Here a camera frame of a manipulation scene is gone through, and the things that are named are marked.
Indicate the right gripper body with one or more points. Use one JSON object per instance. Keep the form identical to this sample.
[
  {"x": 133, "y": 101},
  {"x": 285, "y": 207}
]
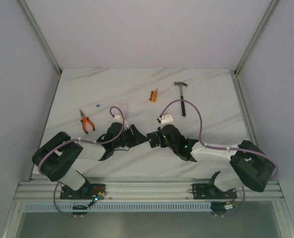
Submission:
[{"x": 164, "y": 144}]

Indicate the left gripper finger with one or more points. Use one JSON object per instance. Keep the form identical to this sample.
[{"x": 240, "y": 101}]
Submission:
[
  {"x": 139, "y": 138},
  {"x": 129, "y": 140}
]

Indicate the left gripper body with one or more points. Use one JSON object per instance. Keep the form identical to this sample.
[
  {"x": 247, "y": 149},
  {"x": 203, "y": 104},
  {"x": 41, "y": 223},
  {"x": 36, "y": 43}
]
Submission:
[{"x": 131, "y": 136}]

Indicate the black fuse box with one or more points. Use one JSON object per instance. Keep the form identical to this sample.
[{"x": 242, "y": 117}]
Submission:
[{"x": 154, "y": 139}]

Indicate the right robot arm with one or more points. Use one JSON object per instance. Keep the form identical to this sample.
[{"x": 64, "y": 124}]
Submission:
[{"x": 250, "y": 166}]

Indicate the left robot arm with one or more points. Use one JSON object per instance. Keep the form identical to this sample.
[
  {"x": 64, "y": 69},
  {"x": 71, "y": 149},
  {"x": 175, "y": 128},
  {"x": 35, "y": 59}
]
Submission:
[{"x": 55, "y": 158}]

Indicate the clear plastic fuse box cover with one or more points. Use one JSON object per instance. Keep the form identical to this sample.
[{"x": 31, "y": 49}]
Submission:
[{"x": 124, "y": 107}]

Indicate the orange fuse holder block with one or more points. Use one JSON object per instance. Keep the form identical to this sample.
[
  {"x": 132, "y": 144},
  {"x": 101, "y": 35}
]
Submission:
[{"x": 153, "y": 96}]

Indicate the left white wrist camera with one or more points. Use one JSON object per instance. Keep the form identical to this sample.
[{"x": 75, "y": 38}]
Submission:
[{"x": 122, "y": 121}]

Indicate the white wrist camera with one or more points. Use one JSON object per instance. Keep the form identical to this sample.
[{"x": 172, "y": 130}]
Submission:
[
  {"x": 165, "y": 119},
  {"x": 122, "y": 121}
]

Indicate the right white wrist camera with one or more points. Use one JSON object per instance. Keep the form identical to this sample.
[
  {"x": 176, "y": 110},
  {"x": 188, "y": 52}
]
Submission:
[{"x": 165, "y": 119}]

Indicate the orange handled pliers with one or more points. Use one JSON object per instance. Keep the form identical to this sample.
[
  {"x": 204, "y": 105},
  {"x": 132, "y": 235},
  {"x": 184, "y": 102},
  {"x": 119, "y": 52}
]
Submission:
[{"x": 85, "y": 120}]

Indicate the claw hammer black handle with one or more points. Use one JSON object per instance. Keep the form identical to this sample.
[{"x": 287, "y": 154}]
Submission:
[{"x": 181, "y": 85}]

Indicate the white slotted cable duct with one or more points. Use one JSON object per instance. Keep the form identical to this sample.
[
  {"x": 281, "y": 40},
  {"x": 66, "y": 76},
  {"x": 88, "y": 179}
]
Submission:
[{"x": 44, "y": 207}]

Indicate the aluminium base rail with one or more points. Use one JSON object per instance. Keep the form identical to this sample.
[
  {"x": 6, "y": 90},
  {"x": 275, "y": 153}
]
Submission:
[{"x": 117, "y": 189}]

